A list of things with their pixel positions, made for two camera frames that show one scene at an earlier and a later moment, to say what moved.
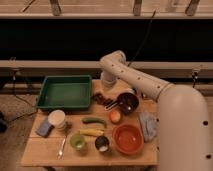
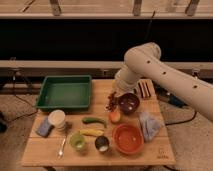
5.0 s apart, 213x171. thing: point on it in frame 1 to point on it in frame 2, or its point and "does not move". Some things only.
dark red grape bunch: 100,99 to 113,102
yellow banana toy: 91,132 does not move
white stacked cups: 57,118 does not move
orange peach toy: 115,116 does not move
